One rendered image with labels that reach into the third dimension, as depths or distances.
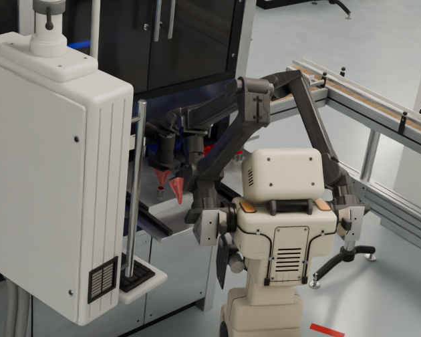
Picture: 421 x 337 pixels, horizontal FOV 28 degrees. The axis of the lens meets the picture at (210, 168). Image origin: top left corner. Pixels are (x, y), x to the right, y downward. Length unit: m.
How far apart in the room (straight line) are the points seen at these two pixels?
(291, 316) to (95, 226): 0.68
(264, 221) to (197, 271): 1.45
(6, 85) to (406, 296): 2.56
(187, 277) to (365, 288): 1.02
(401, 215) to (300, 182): 1.65
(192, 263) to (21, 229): 1.29
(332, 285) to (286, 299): 1.72
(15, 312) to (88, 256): 0.56
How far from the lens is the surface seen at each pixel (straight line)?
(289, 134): 5.64
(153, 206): 2.93
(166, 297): 3.69
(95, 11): 2.69
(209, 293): 3.89
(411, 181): 4.64
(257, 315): 2.57
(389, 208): 4.00
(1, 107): 2.43
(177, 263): 3.61
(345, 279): 4.32
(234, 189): 3.14
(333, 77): 4.16
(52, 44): 2.30
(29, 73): 2.31
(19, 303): 2.83
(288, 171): 2.35
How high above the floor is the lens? 2.46
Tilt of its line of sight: 29 degrees down
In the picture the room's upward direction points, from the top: 7 degrees clockwise
